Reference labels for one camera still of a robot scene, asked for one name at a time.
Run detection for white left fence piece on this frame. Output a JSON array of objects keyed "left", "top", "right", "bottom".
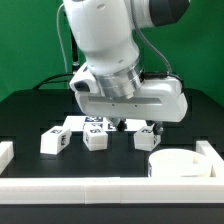
[{"left": 0, "top": 141, "right": 14, "bottom": 175}]

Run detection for white round stool seat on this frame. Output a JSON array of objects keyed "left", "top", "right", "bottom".
[{"left": 148, "top": 148, "right": 212, "bottom": 178}]

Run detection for black cables on table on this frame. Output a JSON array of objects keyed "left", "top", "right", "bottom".
[{"left": 32, "top": 73, "right": 75, "bottom": 90}]

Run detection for white marker sheet with tags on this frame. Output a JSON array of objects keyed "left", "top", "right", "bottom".
[{"left": 63, "top": 116, "right": 147, "bottom": 132}]

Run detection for white cable on stand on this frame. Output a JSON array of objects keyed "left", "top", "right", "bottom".
[{"left": 55, "top": 3, "right": 70, "bottom": 73}]

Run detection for white front fence bar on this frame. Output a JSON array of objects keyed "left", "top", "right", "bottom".
[{"left": 0, "top": 178, "right": 224, "bottom": 204}]

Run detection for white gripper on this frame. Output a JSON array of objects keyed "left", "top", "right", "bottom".
[{"left": 75, "top": 78, "right": 188, "bottom": 135}]

